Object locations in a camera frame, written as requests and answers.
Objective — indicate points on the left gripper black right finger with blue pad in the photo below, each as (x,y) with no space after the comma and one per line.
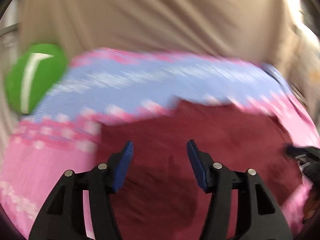
(258,214)

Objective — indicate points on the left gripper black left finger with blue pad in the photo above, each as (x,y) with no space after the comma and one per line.
(62,214)

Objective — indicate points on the maroon quilted puffer jacket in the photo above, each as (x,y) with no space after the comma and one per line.
(161,198)

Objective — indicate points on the person's right hand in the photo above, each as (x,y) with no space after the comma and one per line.
(311,205)

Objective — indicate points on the grey floral fabric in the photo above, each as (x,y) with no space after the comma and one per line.
(304,75)

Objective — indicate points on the pink floral bed sheet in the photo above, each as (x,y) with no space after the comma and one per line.
(107,86)

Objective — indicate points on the beige curtain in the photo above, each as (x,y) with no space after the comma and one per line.
(255,31)

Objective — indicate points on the green pillow white stripe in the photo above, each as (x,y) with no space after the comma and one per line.
(34,73)

